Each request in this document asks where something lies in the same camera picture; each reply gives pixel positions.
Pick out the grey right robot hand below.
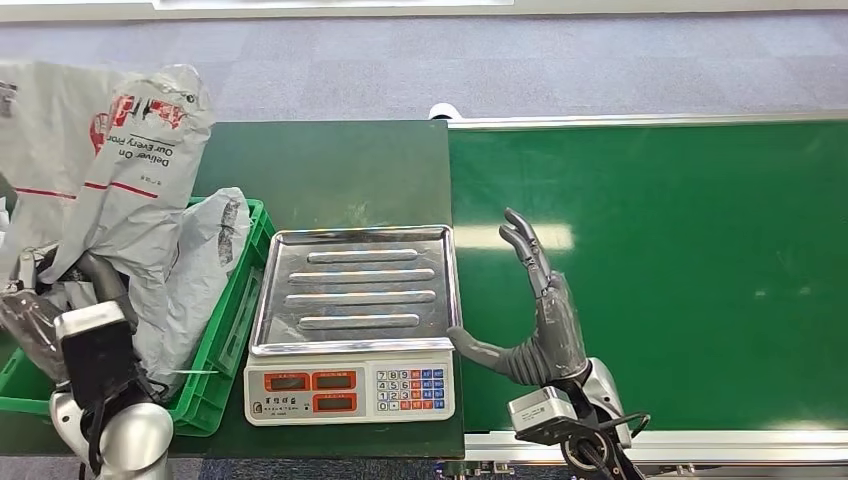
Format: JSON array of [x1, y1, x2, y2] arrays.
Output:
[[446, 207, 590, 388]]

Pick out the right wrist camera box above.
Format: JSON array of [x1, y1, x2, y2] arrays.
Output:
[[507, 386, 579, 446]]

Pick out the grey mailer bag black print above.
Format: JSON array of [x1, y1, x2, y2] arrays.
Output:
[[0, 60, 216, 313]]

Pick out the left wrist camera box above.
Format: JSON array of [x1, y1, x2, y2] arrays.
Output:
[[52, 300, 139, 409]]

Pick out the small grey mailer bag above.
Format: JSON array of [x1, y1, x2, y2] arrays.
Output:
[[129, 188, 252, 403]]

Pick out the steel scale tray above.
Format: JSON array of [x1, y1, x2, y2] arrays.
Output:
[[248, 224, 463, 358]]

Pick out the white electronic scale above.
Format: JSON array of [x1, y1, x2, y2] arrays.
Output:
[[243, 224, 463, 428]]

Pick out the green plastic crate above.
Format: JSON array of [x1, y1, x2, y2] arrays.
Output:
[[0, 195, 277, 439]]

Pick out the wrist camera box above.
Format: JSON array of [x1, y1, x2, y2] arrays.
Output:
[[52, 300, 139, 409], [507, 386, 579, 446]]

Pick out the aluminium conveyor frame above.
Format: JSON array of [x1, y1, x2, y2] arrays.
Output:
[[445, 109, 848, 480]]

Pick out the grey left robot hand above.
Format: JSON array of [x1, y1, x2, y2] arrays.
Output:
[[0, 243, 139, 387]]

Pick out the green conveyor belt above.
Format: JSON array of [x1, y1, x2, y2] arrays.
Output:
[[447, 121, 848, 435]]

